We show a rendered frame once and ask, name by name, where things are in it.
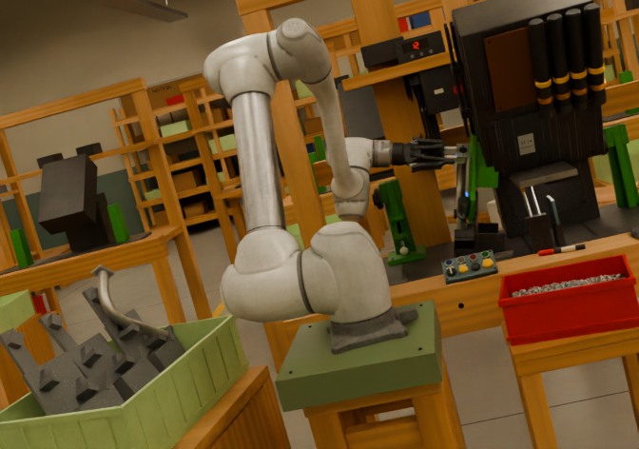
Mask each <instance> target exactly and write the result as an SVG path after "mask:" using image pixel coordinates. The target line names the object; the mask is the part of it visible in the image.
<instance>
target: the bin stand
mask: <svg viewBox="0 0 639 449"><path fill-rule="evenodd" d="M501 326H502V330H503V335H504V339H505V342H506V344H507V346H509V350H510V354H511V358H512V362H513V370H514V373H515V377H516V381H517V385H518V389H519V394H520V398H521V401H522V405H523V409H524V413H525V418H526V422H527V425H528V429H529V433H530V437H531V441H532V449H558V444H557V440H556V436H555V433H554V428H553V424H552V417H551V412H550V408H549V405H548V401H547V397H546V392H545V388H544V384H543V381H542V376H541V373H543V372H548V371H552V370H556V369H561V368H566V367H571V366H575V365H580V364H585V363H590V362H595V361H603V360H608V359H613V358H618V357H622V362H623V366H624V370H625V375H626V379H627V384H628V388H629V395H630V400H631V404H632V409H633V414H634V417H635V422H636V426H637V431H638V435H639V327H633V328H627V329H621V330H614V331H608V332H602V333H595V334H589V335H583V336H577V337H570V338H565V339H558V340H552V341H545V342H534V343H527V344H521V345H515V346H511V342H507V338H508V330H507V325H506V322H505V321H501Z"/></svg>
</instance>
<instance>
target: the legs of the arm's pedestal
mask: <svg viewBox="0 0 639 449"><path fill-rule="evenodd" d="M442 357H443V388H444V390H443V392H440V393H435V394H431V395H425V396H420V397H415V398H410V399H406V400H396V401H391V402H386V403H382V404H376V405H371V406H366V407H361V408H356V409H351V410H346V411H341V412H337V413H331V414H326V415H321V416H316V417H311V418H308V420H309V423H310V427H311V430H312V434H313V437H314V441H315V444H316V447H317V449H467V446H466V442H465V439H464V435H463V431H462V427H461V423H460V420H459V416H458V413H457V409H456V405H455V398H454V394H453V390H452V386H451V383H450V379H449V375H448V371H447V367H446V363H445V360H444V356H443V352H442ZM410 407H414V410H415V415H410V416H405V417H400V418H394V419H389V420H380V421H375V422H370V423H367V420H366V417H365V416H370V415H374V414H380V413H385V412H390V411H395V410H400V409H405V408H410Z"/></svg>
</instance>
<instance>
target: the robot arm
mask: <svg viewBox="0 0 639 449"><path fill-rule="evenodd" d="M204 75H205V79H206V82H207V84H208V85H209V86H210V87H211V89H212V90H213V91H214V92H216V93H218V94H220V95H223V96H225V99H226V101H227V102H228V104H229V105H230V106H231V107H232V110H233V120H234V128H235V137H236V146H237V154H238V159H239V169H240V177H241V186H242V202H243V211H244V220H245V229H246V236H244V237H243V239H242V240H241V242H240V243H239V245H238V247H237V255H236V259H235V263H234V264H231V265H230V266H228V267H227V268H226V270H225V271H224V273H223V277H222V281H221V285H220V291H221V297H222V300H223V305H224V307H225V309H226V310H227V312H228V313H229V314H231V315H232V316H235V317H237V318H240V319H244V320H248V321H251V322H281V321H287V320H292V319H296V318H300V317H304V316H307V315H310V314H315V313H319V314H325V315H328V314H329V318H330V322H331V324H330V325H329V326H327V332H328V334H330V335H331V339H332V346H331V352H332V354H334V355H337V354H341V353H343V352H346V351H349V350H352V349H356V348H360V347H363V346H367V345H371V344H375V343H379V342H385V341H389V340H393V339H400V338H404V337H406V336H408V331H407V328H406V327H404V326H402V325H403V324H405V323H406V322H410V321H412V320H414V319H417V318H418V314H417V311H416V308H415V307H408V308H398V309H396V308H395V307H393V305H392V300H391V294H390V287H389V283H388V278H387V274H386V270H385V267H384V263H383V260H382V258H381V255H380V253H379V251H378V247H377V246H376V244H375V242H374V240H373V239H372V237H371V236H370V234H369V233H368V232H367V231H366V230H365V229H364V228H363V227H361V226H360V225H359V224H358V223H356V222H358V221H360V220H361V219H362V218H363V217H364V216H365V214H366V212H367V209H368V205H369V198H370V180H369V174H370V169H371V167H390V164H392V165H393V166H403V165H406V166H410V168H411V170H412V172H413V173H414V172H417V171H420V170H437V169H442V167H443V166H444V165H454V164H455V163H460V164H466V158H456V156H445V155H444V158H442V157H435V156H427V155H423V154H425V153H435V152H443V151H444V154H456V146H445V144H444V143H442V141H441V140H434V139H422V138H417V137H416V136H413V138H412V141H411V143H408V144H403V143H393V144H392V145H391V141H390V140H370V139H366V138H360V137H348V138H344V131H343V124H342V119H341V112H340V107H339V98H338V94H337V90H336V86H335V81H334V76H333V69H332V63H331V60H330V56H329V52H328V49H327V47H326V46H325V44H324V42H323V40H322V38H321V37H320V35H319V33H318V32H317V31H316V30H315V29H314V28H313V27H312V26H311V25H310V24H309V23H307V22H306V21H304V20H302V19H300V18H290V19H288V20H286V21H284V22H283V23H282V24H281V25H280V26H279V27H278V28H277V29H276V30H273V31H269V32H266V33H257V34H253V35H249V36H245V37H243V38H240V39H237V40H234V41H231V42H228V43H226V44H224V45H222V46H220V47H219V48H217V49H215V50H214V51H213V52H211V53H210V54H209V55H208V57H207V59H206V60H205V63H204ZM288 79H300V80H301V81H302V82H303V83H304V84H305V85H306V86H307V88H308V89H309V90H310V91H311V92H312V93H313V95H314V96H315V98H316V100H317V103H318V106H319V113H320V118H321V121H322V126H323V131H324V136H325V141H326V145H327V148H326V154H325V159H326V163H327V164H328V165H329V166H330V167H331V168H332V171H333V175H334V178H333V180H332V183H331V187H332V192H333V200H334V202H335V210H336V212H337V215H338V217H339V218H340V219H341V220H342V221H343V222H339V223H333V224H328V225H326V226H324V227H323V228H321V229H320V230H319V231H318V232H316V234H315V235H314V236H313V238H312V240H311V243H310V244H311V247H309V248H307V249H305V250H302V251H301V250H300V246H299V243H298V240H297V239H296V238H295V237H294V236H293V235H292V234H291V233H289V232H288V231H286V223H285V217H284V209H283V201H282V194H281V179H280V172H279V164H278V156H277V149H276V141H275V134H274V127H273V119H272V111H271V104H270V102H271V100H272V99H273V96H274V92H275V88H276V83H277V82H279V81H283V80H288ZM416 163H419V164H416Z"/></svg>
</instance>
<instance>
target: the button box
mask: <svg viewBox="0 0 639 449"><path fill-rule="evenodd" d="M487 252H489V255H488V256H486V257H483V256H482V255H481V254H482V252H479V253H475V255H476V258H475V259H473V260H472V259H470V255H467V256H461V257H463V258H464V261H463V262H461V263H460V262H459V261H458V260H457V259H458V258H459V257H458V258H454V259H449V260H452V261H453V262H452V264H446V261H447V260H446V261H442V262H441V265H442V270H443V274H444V279H445V283H446V284H450V283H458V282H462V281H467V280H470V279H475V278H479V277H483V276H488V275H492V274H496V273H498V269H497V266H496V262H495V259H494V254H493V251H492V250H487ZM486 259H491V260H492V261H493V263H494V264H493V266H492V267H489V268H486V267H484V266H483V261H484V260H486ZM472 263H479V265H480V267H479V269H477V270H473V269H472ZM461 265H466V266H467V267H468V270H467V272H465V273H461V272H460V271H459V267H460V266H461ZM450 267H452V268H454V269H455V274H454V276H449V275H447V269H448V268H450Z"/></svg>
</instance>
